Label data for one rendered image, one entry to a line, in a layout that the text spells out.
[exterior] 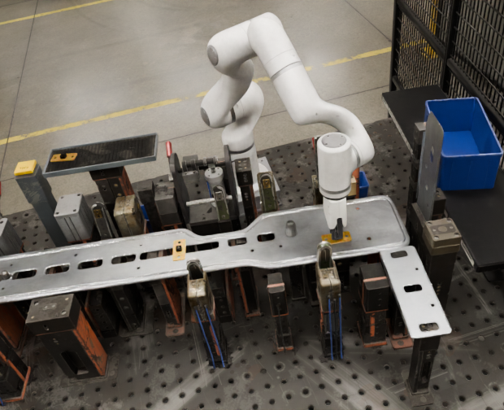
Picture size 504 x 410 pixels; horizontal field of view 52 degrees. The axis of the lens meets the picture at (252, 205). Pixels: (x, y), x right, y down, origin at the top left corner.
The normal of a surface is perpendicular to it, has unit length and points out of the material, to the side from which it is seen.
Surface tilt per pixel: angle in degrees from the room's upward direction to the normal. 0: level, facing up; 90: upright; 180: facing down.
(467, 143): 0
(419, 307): 0
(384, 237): 0
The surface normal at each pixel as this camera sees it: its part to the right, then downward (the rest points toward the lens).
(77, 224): 0.08, 0.66
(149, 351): -0.13, -0.74
